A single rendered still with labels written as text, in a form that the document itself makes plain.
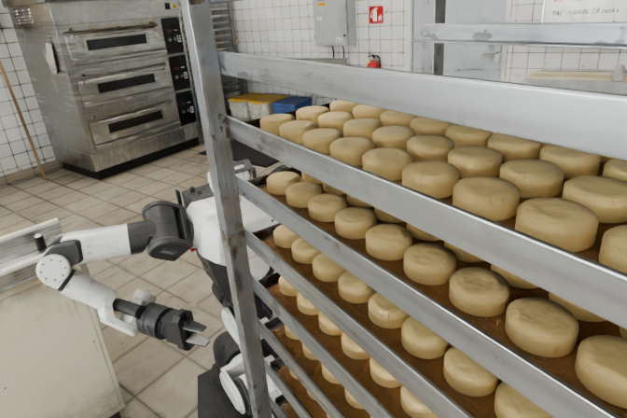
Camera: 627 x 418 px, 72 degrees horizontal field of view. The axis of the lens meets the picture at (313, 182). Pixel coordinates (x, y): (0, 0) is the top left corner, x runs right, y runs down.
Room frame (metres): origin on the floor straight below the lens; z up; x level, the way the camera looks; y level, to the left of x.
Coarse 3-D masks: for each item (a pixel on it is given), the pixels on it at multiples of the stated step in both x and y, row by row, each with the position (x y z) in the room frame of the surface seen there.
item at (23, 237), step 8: (56, 216) 1.68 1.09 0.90; (40, 224) 1.62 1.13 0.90; (48, 224) 1.63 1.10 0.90; (56, 224) 1.65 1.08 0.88; (16, 232) 1.56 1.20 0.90; (24, 232) 1.57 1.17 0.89; (32, 232) 1.59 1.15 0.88; (40, 232) 1.60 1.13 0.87; (48, 232) 1.62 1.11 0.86; (56, 232) 1.64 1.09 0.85; (0, 240) 1.51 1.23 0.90; (8, 240) 1.53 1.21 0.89; (16, 240) 1.55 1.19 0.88; (24, 240) 1.56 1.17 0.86; (32, 240) 1.58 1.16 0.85; (0, 248) 1.51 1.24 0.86; (8, 248) 1.52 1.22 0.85; (16, 248) 1.54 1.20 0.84
